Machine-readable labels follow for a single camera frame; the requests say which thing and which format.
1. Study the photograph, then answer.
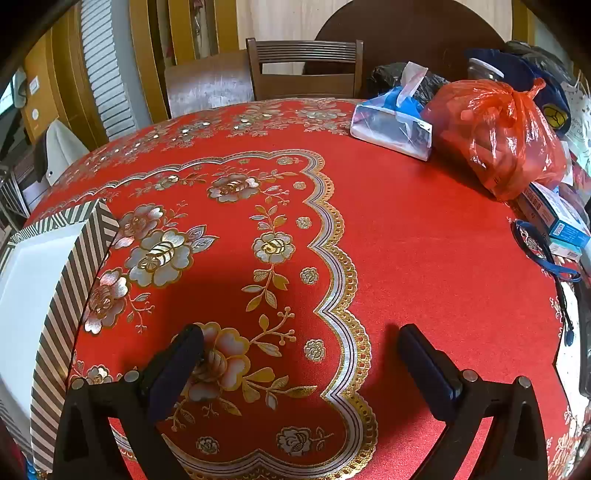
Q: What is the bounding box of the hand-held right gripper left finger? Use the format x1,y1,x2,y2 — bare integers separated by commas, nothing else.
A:
53,323,206,480

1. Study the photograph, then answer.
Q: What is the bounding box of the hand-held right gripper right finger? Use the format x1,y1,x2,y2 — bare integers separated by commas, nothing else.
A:
397,323,550,480

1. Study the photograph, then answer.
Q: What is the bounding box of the striped box with white inside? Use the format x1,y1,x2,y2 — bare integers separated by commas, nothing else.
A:
0,199,120,474

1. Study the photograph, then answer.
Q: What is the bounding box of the red floral tablecloth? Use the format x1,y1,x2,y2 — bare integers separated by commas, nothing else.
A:
23,98,583,480

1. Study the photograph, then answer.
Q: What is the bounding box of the small teal cardboard box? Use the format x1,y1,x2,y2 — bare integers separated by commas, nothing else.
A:
549,239,583,259

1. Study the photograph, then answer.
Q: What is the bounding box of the blue cardboard box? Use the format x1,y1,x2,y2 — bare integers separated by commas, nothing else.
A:
517,182,591,241

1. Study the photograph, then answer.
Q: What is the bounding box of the blue and white tissue pack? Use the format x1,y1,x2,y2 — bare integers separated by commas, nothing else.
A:
350,62,434,162

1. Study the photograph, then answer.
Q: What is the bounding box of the orange plastic bag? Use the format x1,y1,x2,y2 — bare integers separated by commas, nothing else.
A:
422,78,568,202

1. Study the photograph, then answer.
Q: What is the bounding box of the white paper bag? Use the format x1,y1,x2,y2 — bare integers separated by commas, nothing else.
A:
561,78,591,155

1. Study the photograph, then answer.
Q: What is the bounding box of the brown leather-backed chair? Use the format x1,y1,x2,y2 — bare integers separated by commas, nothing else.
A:
164,50,254,120

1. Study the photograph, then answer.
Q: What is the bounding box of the black plastic bag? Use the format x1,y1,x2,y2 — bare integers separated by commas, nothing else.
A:
369,62,451,101

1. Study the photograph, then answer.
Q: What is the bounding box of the dark wooden slatted chair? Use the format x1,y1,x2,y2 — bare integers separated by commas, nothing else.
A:
246,38,364,101

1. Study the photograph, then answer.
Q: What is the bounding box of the navy cap with yellow emblem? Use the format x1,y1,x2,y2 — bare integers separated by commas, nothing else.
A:
466,48,573,137

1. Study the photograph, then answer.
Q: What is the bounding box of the white ribbed panel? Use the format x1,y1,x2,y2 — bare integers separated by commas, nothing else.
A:
81,0,139,141

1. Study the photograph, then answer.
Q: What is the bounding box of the brown cardboard box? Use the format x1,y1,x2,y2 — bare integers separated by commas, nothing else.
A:
23,32,62,141

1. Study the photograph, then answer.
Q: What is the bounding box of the round dark wooden tabletop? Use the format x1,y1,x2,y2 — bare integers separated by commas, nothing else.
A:
302,0,509,80

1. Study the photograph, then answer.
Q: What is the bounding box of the blue and black lanyard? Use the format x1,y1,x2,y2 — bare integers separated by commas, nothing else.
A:
510,220,583,345

